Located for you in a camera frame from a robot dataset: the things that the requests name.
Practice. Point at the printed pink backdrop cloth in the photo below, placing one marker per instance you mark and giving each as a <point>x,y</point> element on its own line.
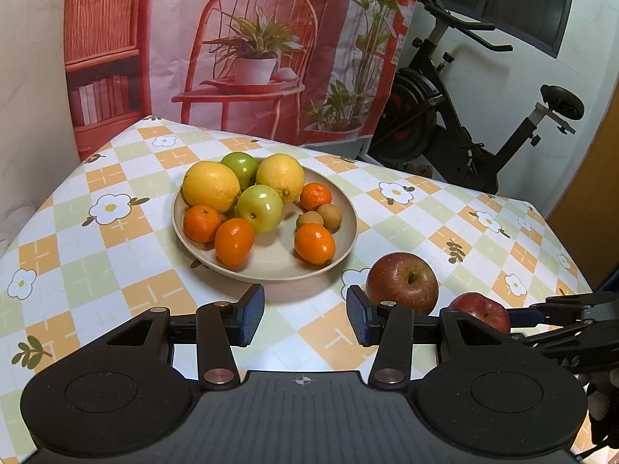
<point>169,34</point>

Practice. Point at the smooth oval orange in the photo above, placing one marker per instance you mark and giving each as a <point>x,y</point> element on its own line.
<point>234,241</point>
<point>314,244</point>

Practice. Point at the small red apple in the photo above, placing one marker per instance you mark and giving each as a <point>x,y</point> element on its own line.
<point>478,309</point>

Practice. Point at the checkered flower tablecloth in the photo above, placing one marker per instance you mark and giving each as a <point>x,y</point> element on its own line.
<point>121,261</point>

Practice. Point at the beige round plate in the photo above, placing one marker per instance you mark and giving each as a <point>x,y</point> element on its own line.
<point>275,261</point>

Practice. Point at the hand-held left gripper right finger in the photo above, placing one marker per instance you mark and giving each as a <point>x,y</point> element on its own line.
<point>358,316</point>

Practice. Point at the green apple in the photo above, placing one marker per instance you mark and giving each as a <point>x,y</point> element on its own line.
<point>258,208</point>
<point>240,165</point>

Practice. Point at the dark window with black frame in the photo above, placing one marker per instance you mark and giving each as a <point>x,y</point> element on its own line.
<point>522,0</point>

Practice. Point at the large red apple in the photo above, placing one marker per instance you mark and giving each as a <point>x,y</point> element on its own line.
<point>401,280</point>

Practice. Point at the black exercise bike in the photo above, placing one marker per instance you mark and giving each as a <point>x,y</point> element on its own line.
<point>416,121</point>

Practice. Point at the small brown fruit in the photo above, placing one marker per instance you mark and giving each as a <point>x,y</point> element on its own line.
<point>333,215</point>
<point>308,219</point>

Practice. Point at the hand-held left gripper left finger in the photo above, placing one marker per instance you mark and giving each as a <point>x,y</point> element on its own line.
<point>251,316</point>

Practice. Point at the person's right hand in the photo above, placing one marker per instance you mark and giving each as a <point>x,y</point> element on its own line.
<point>604,396</point>

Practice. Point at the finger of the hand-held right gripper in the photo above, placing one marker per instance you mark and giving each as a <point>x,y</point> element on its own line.
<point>570,343</point>
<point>524,316</point>

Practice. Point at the small orange mandarin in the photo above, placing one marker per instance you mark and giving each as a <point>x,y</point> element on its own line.
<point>203,223</point>
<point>316,196</point>

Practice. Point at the yellow lemon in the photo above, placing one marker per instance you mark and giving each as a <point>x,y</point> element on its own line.
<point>210,186</point>
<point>280,174</point>

